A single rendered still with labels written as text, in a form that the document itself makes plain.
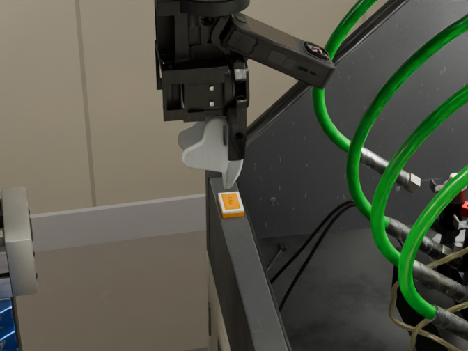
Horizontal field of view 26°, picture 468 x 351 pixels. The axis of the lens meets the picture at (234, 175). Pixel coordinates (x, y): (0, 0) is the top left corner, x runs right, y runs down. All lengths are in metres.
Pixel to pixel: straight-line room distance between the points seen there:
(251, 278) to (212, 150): 0.37
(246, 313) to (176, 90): 0.41
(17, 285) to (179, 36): 0.56
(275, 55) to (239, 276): 0.45
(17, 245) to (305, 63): 0.54
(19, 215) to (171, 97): 0.49
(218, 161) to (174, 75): 0.11
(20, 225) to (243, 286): 0.31
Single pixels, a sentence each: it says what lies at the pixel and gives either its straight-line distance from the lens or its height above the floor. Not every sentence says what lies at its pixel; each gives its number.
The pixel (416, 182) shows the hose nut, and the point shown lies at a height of 1.11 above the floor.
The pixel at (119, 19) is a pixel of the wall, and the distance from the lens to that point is 2.75.
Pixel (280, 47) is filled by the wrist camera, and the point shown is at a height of 1.36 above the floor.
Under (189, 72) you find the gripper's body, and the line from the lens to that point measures 0.93.
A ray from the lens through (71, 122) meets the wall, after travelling 2.86.
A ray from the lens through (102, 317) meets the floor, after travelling 2.78.
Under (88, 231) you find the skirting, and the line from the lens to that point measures 3.03.
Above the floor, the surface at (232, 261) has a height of 0.95.
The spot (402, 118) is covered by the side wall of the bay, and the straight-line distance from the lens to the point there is 1.55.
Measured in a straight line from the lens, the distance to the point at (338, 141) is 1.17.
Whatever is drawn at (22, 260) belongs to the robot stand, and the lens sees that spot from 1.36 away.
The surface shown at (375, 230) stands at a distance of 1.04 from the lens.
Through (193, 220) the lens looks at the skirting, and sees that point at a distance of 3.07.
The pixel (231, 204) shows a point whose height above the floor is 0.96.
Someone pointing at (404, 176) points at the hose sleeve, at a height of 1.12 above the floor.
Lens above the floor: 1.74
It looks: 31 degrees down
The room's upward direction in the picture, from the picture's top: straight up
